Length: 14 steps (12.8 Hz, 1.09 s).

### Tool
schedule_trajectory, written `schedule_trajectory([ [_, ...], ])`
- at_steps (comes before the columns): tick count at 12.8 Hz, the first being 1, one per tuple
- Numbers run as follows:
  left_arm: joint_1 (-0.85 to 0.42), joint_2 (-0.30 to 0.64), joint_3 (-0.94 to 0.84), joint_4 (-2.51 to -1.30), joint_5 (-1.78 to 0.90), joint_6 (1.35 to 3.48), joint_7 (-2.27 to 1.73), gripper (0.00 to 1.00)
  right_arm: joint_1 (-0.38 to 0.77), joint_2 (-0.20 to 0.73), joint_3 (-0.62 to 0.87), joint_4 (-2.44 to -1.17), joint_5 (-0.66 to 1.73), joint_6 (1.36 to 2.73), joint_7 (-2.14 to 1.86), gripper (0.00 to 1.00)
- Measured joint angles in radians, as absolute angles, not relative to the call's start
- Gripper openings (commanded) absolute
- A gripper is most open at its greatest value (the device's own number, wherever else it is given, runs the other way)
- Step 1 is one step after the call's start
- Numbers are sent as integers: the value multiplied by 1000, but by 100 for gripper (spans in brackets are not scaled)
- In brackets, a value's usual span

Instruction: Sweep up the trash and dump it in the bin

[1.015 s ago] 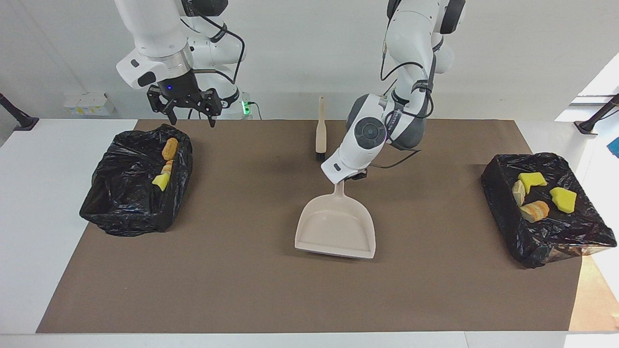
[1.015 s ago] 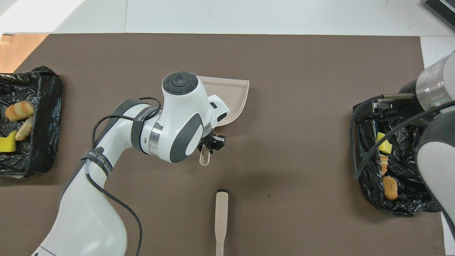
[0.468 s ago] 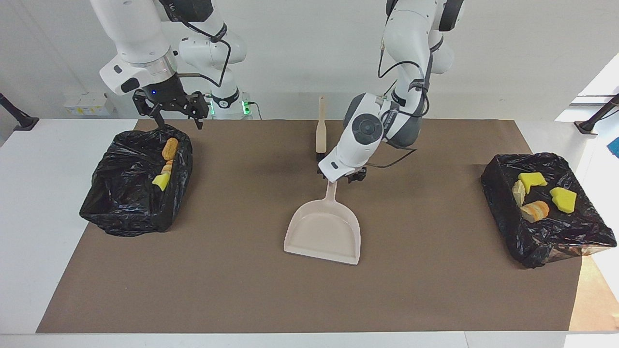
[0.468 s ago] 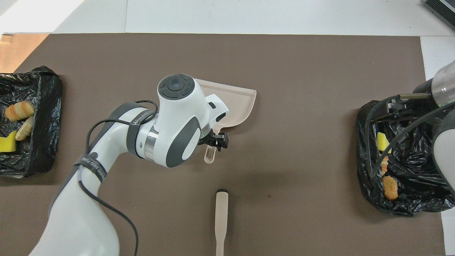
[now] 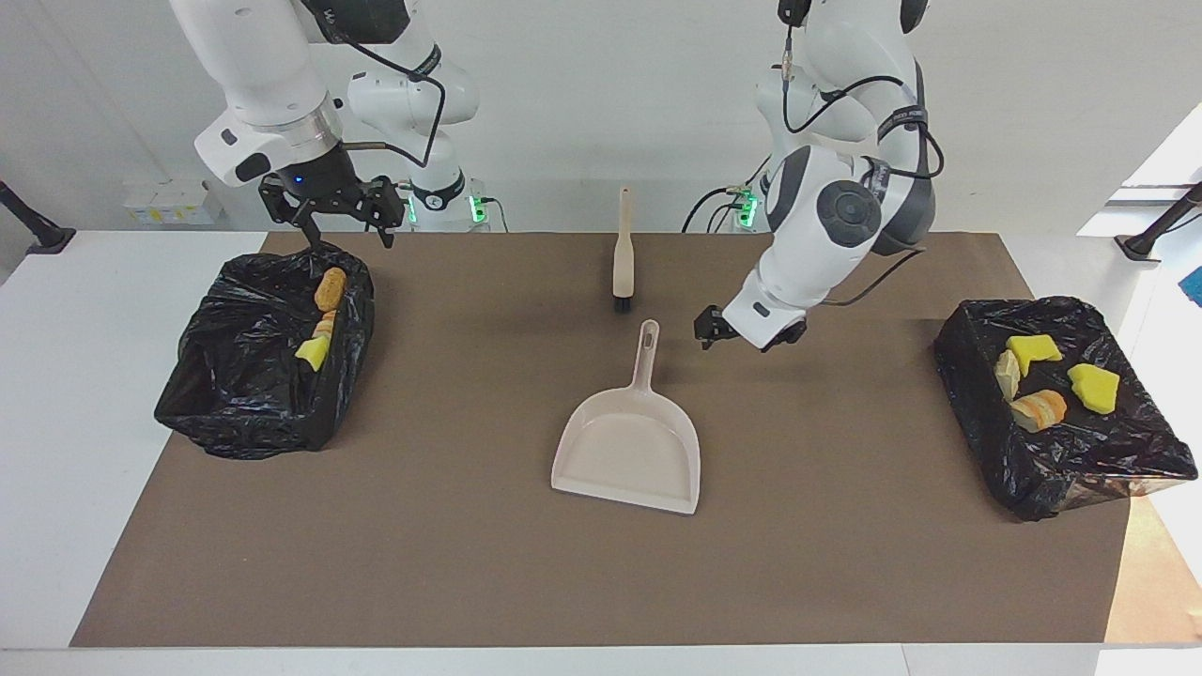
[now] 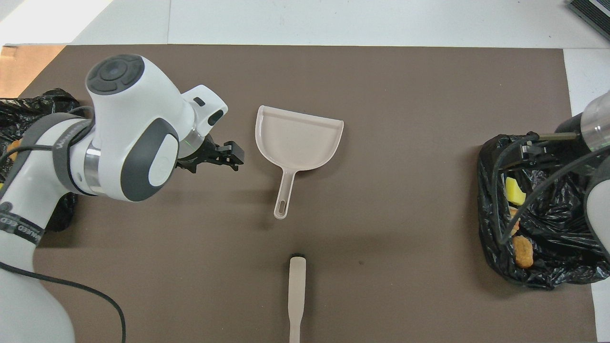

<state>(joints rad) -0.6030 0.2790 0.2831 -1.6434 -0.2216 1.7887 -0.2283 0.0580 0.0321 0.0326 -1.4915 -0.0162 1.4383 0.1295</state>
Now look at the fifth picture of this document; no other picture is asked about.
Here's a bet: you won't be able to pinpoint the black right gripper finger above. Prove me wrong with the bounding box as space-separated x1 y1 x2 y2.
357 176 407 250
258 174 323 251

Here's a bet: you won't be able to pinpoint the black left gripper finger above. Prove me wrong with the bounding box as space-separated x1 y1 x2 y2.
694 305 739 350
761 319 809 354

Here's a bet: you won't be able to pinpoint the beige brush with black bristles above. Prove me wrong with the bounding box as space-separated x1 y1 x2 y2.
612 186 636 314

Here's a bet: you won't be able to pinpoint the beige plastic dustpan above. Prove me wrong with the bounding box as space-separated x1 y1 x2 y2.
550 319 701 515

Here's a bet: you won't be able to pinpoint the bright yellow sponge piece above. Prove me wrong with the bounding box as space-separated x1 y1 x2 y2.
1068 363 1121 415

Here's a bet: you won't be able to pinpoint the open bin with black bag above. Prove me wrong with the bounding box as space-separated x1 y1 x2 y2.
154 240 376 461

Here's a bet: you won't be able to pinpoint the box bin with black bag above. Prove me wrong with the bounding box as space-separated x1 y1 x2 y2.
933 297 1198 522

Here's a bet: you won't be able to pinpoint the brown table mat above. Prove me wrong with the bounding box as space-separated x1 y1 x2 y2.
70 232 1133 648

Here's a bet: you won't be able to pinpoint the tan cardboard sheet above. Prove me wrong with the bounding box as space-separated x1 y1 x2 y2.
1106 493 1202 645

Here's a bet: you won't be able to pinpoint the white wall socket boxes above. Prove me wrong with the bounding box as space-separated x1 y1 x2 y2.
124 180 224 226

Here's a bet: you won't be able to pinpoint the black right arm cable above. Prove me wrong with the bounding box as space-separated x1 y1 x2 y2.
300 0 447 170

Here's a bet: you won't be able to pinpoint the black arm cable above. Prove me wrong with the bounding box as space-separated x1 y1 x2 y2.
300 0 447 170
779 23 945 308

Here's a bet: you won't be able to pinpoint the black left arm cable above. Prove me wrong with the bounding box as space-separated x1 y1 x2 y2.
779 23 945 308

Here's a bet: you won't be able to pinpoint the black left base cable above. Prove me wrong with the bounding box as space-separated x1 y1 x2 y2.
681 183 754 233

